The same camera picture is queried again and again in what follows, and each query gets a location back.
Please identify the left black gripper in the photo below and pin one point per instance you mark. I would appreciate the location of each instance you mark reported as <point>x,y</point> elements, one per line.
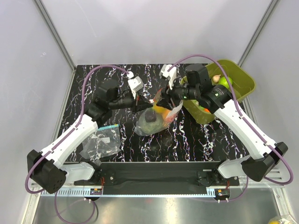
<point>141,104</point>

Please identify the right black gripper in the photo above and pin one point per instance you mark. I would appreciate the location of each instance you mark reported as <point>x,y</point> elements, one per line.
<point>166,94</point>

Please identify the yellow orange mango toy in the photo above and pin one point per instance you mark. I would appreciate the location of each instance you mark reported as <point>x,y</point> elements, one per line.
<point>161,110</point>

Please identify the red zip clear bag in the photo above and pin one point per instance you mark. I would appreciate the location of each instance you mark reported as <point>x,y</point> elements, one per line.
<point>174,110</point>

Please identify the green netted melon toy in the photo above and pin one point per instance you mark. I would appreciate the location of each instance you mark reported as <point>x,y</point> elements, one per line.
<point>148,128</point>

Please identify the olive green plastic basket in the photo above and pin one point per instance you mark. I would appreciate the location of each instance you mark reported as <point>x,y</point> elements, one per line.
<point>243,85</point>

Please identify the peach fruit toy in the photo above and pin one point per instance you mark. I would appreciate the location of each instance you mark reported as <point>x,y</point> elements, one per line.
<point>171,116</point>

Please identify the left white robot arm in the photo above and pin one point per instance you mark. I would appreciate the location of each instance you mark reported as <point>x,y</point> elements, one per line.
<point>47,167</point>

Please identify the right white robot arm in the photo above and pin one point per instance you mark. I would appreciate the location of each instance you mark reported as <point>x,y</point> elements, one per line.
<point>264,152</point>

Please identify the blue zip clear bag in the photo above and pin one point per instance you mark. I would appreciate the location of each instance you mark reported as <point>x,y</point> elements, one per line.
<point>102,144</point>

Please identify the pink garlic bulb toy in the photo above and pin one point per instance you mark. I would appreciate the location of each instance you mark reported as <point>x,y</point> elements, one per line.
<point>216,78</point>

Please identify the bright green apple toy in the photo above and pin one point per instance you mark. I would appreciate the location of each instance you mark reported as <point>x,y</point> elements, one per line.
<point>223,81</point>

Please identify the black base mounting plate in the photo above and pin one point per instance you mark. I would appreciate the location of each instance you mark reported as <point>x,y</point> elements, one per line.
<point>157,178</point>

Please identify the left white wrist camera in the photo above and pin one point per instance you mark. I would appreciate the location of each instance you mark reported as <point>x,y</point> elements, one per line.
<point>135,83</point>

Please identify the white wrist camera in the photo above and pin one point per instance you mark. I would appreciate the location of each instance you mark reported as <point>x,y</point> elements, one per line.
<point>170,76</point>
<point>135,83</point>

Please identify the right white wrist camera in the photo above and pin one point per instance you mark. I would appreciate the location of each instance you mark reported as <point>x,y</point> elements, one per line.
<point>170,76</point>

